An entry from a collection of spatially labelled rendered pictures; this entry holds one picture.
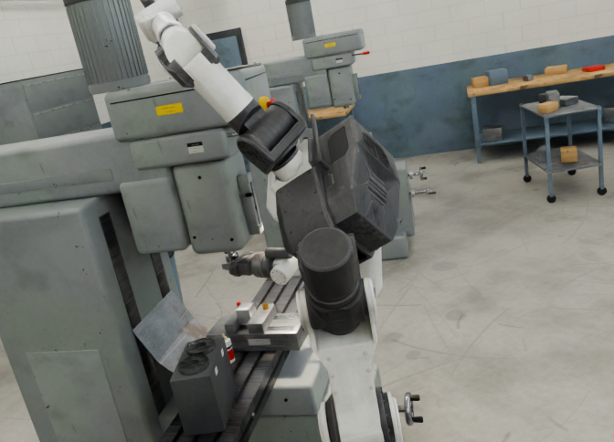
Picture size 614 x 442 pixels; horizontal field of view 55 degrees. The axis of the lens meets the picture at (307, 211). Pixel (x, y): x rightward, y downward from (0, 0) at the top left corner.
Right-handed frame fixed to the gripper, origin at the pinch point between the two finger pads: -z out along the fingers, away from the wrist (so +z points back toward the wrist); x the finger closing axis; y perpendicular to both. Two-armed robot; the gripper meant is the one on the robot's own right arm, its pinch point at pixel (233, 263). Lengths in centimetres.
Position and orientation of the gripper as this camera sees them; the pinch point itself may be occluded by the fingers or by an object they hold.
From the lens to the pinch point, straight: 211.8
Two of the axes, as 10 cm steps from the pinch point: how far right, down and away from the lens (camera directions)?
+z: 8.4, -0.1, -5.4
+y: 1.9, 9.4, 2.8
